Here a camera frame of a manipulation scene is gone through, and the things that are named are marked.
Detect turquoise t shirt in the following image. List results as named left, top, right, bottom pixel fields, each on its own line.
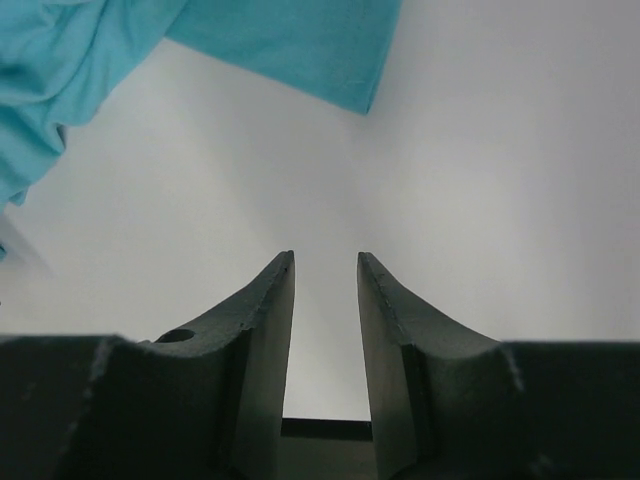
left=1, top=0, right=401, bottom=205

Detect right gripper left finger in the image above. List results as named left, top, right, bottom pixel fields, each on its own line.
left=1, top=251, right=295, bottom=479

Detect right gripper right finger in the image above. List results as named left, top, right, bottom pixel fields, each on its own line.
left=357, top=253, right=639, bottom=479

